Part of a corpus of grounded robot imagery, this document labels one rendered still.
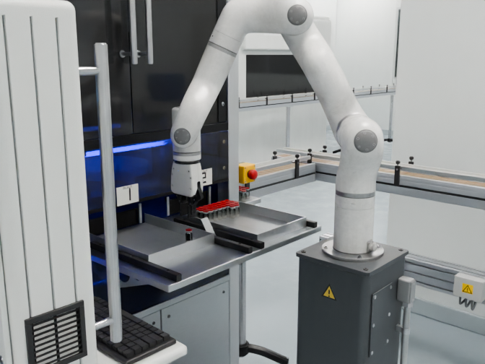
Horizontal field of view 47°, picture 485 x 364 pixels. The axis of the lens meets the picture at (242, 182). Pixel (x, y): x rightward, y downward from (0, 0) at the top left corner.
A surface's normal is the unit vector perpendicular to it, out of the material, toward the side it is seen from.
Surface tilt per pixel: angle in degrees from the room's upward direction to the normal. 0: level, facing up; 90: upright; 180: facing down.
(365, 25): 90
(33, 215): 90
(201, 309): 90
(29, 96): 90
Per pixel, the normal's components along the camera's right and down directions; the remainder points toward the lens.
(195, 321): 0.75, 0.15
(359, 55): -0.66, 0.17
